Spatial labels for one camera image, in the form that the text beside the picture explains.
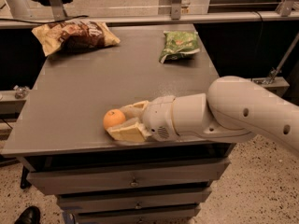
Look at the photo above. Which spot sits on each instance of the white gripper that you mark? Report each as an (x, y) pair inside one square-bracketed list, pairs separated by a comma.
[(159, 116)]

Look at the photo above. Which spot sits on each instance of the orange fruit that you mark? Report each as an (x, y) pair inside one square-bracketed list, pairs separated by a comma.
[(113, 117)]

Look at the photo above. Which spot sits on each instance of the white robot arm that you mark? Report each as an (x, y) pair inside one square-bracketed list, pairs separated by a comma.
[(233, 109)]

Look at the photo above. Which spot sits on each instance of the green jalapeno chip bag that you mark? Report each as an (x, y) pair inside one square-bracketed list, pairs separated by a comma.
[(179, 45)]

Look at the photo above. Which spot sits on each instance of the brown yellow chip bag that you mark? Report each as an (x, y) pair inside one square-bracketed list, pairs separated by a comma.
[(74, 36)]

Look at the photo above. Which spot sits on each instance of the grey drawer cabinet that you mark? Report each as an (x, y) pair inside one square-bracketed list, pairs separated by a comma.
[(60, 126)]

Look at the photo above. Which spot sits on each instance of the top grey drawer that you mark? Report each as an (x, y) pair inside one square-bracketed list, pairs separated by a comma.
[(128, 176)]

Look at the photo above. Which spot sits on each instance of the grey drawer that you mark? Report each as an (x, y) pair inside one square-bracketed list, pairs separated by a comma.
[(128, 176), (139, 216), (133, 200)]

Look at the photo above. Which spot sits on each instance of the middle grey drawer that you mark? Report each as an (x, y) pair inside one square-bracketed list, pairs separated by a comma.
[(133, 200)]

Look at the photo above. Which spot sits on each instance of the bottom grey drawer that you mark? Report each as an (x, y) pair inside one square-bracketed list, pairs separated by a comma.
[(139, 216)]

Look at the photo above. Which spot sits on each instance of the small crumpled foil object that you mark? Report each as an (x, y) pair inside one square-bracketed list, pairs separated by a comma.
[(21, 92)]

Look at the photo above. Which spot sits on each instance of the black shoe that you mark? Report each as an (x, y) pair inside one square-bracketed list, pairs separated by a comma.
[(31, 215)]

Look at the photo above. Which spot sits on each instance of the horizontal metal rail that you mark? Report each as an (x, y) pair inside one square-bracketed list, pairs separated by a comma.
[(184, 19)]

